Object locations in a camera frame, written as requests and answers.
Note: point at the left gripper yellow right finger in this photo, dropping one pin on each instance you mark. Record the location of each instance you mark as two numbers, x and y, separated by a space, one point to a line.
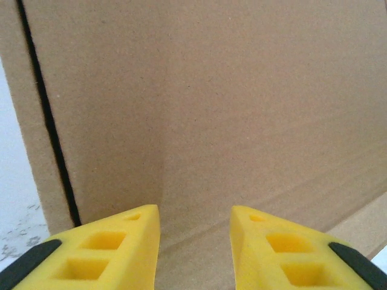
257 266

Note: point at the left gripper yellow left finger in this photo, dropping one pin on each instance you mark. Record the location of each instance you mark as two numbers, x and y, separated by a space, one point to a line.
133 256

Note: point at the brown cardboard paper box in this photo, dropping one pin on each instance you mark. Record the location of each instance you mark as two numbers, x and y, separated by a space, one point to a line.
196 105

